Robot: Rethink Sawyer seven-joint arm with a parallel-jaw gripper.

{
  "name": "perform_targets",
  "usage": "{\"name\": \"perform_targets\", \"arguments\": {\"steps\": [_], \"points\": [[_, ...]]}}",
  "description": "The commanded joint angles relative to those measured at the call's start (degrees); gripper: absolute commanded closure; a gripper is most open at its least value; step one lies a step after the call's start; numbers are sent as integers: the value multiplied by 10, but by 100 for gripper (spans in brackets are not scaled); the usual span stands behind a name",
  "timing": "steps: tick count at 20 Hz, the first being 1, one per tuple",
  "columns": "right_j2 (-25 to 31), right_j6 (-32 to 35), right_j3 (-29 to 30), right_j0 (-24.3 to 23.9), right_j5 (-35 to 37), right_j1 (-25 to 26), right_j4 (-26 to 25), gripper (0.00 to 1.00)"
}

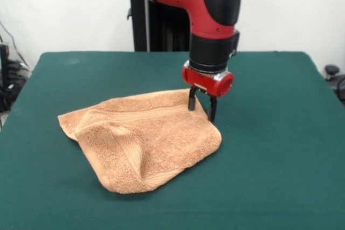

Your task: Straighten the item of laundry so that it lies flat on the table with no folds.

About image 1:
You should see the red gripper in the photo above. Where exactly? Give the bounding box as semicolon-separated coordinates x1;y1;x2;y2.
181;60;234;122

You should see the orange terry towel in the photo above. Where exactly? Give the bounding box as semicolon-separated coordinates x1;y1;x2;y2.
57;88;223;195

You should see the dark green table cloth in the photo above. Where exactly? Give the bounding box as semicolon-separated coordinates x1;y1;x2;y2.
0;51;345;230

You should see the black equipment pile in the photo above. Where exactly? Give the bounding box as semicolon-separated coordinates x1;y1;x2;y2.
0;60;32;113

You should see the black upright device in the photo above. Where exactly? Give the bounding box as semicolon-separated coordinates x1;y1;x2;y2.
0;43;11;92

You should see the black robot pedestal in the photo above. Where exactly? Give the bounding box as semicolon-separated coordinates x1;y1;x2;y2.
118;0;194;52

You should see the grey cable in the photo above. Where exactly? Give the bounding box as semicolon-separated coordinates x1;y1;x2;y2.
0;20;30;69

